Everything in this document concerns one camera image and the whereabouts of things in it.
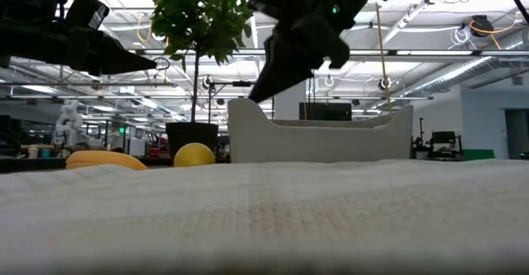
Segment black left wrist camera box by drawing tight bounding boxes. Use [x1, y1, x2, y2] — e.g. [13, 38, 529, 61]
[64, 0, 111, 31]

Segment yellow toy banana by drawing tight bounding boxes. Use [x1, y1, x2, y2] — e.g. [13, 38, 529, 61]
[64, 149, 149, 171]

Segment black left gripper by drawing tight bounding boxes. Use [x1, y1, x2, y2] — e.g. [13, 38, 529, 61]
[0, 21, 158, 77]

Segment green potted plant black pot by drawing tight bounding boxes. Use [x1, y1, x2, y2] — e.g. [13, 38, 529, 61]
[150, 0, 254, 160]

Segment green panel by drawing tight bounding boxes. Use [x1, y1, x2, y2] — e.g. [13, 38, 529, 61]
[461, 149, 496, 161]

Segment white humanoid robot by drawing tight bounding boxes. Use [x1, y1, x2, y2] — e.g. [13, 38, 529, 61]
[52, 99, 86, 147]

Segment black equipment cart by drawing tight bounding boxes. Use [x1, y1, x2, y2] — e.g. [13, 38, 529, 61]
[411, 117, 464, 160]

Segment white waffle cloth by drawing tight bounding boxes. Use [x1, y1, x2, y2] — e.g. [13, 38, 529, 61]
[0, 158, 529, 275]

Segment black monitor screen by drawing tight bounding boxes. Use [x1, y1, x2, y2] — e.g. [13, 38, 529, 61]
[298, 102, 353, 122]

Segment yellow hanging rope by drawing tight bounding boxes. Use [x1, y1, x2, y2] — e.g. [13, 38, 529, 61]
[374, 0, 393, 115]

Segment black aluminium table frame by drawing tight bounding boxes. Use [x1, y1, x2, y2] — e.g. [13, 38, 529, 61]
[0, 154, 232, 173]

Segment black ceiling cable reel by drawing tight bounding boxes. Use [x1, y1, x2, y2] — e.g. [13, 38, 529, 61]
[469, 13, 517, 51]

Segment white plastic handled bin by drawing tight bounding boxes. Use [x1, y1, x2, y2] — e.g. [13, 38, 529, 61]
[226, 97, 414, 164]

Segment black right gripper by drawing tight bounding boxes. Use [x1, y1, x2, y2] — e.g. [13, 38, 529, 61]
[249, 0, 402, 103]

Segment yellow toy lemon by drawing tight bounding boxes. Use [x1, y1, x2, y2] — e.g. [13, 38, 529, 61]
[173, 142, 217, 168]

